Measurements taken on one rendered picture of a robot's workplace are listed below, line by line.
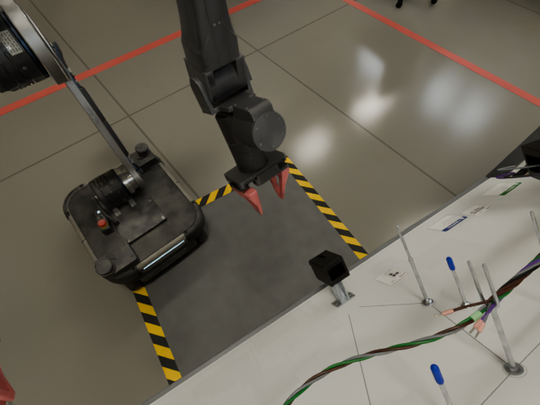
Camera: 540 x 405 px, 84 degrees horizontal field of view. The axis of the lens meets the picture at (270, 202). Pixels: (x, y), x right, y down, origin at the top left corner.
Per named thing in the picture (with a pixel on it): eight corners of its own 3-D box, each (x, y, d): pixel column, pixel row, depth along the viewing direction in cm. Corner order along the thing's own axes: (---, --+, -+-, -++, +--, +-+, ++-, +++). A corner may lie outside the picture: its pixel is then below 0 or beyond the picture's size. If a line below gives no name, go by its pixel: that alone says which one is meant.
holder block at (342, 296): (329, 280, 70) (312, 244, 68) (361, 299, 58) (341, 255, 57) (313, 292, 69) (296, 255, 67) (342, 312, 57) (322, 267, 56)
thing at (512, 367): (500, 369, 35) (461, 264, 32) (509, 359, 35) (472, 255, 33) (519, 378, 33) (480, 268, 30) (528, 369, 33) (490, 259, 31)
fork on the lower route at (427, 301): (420, 300, 51) (391, 227, 48) (431, 297, 50) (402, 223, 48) (423, 307, 49) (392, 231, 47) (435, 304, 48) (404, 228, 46)
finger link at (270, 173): (300, 197, 59) (286, 156, 53) (272, 218, 56) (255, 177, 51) (280, 187, 64) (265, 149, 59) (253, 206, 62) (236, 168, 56)
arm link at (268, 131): (232, 55, 47) (186, 78, 44) (275, 50, 38) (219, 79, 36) (259, 124, 54) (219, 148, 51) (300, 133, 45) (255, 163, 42)
